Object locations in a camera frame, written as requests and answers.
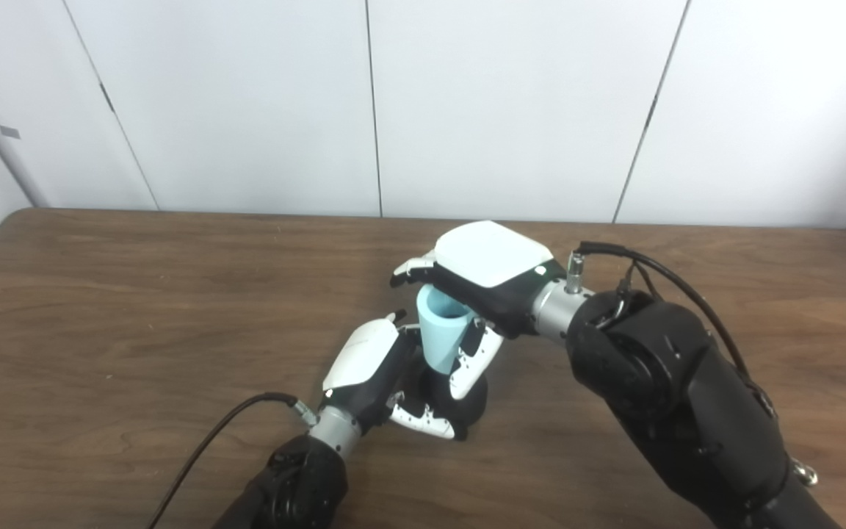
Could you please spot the left white-black robot hand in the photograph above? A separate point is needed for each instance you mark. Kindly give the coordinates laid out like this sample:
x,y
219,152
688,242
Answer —
x,y
364,367

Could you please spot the right white-black robot hand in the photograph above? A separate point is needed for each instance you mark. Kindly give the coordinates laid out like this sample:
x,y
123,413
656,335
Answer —
x,y
496,268

